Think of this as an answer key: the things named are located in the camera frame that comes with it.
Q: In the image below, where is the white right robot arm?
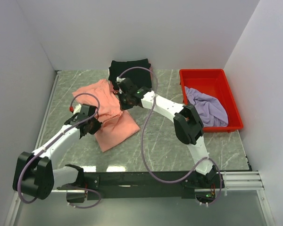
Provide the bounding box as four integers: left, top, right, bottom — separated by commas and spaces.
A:
117, 77, 222, 185

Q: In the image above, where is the aluminium left side rail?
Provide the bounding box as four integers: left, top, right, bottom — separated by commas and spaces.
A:
34, 70, 61, 149

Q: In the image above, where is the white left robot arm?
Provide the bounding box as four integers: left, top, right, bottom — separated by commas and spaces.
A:
12, 104, 102, 204

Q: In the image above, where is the salmon pink t shirt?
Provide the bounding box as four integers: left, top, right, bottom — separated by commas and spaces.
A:
72, 79, 140, 152

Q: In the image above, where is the aluminium front rail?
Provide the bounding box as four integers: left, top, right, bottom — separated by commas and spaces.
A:
15, 171, 265, 193

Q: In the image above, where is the lavender t shirt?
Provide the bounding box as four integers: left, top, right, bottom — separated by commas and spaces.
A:
184, 87, 229, 128

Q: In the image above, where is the black folded t shirt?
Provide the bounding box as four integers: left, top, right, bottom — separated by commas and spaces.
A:
108, 59, 152, 90

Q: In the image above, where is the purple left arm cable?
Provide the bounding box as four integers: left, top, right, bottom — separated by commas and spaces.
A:
17, 93, 102, 209

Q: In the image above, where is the red patterned folded t shirt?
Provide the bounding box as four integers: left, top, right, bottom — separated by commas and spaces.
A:
109, 81, 123, 95

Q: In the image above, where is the red plastic bin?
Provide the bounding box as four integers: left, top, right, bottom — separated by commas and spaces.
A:
179, 69, 243, 133

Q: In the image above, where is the aluminium rail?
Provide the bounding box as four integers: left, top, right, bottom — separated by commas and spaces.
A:
15, 171, 265, 193
34, 70, 61, 149

